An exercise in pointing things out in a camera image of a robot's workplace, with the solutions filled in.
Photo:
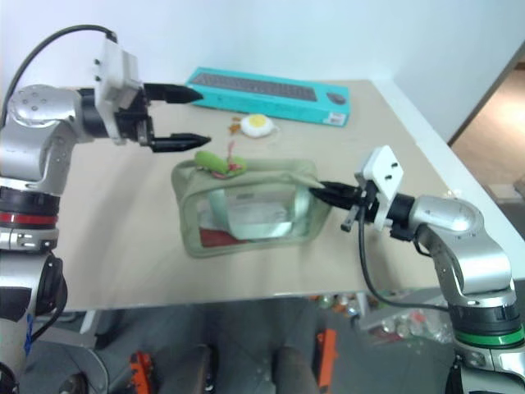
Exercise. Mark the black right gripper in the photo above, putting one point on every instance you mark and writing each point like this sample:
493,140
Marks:
363,203

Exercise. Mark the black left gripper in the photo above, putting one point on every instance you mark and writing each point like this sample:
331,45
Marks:
131,121

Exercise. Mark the green clear-window zip pouch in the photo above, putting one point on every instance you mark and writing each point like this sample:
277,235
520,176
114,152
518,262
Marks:
188,213

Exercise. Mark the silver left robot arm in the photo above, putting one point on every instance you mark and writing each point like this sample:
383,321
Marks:
37,123

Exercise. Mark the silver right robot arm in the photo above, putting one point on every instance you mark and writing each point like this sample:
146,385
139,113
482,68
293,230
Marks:
463,238

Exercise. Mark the white packet inside pouch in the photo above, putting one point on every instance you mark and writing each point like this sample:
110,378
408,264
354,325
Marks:
254,217

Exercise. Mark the red item inside pouch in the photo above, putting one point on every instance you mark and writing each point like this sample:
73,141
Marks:
217,238

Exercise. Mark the teal keyboard box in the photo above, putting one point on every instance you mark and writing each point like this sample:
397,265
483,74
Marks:
270,100

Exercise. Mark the clear bag of bottles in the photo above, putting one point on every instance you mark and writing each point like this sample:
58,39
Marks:
410,322

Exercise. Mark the orange black tool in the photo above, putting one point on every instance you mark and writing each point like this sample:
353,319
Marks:
141,371
327,353

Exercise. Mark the white table leg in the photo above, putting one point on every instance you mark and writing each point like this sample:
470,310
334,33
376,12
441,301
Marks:
88,322

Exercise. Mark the blue tape strip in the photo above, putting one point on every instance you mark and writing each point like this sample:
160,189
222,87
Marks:
28,334

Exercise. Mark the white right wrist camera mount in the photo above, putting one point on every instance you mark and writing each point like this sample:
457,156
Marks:
383,176

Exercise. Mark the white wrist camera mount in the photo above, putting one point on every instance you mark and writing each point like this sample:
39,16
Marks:
115,74
383,176

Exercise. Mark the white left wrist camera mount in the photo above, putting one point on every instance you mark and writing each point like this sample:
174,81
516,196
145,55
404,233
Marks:
115,74

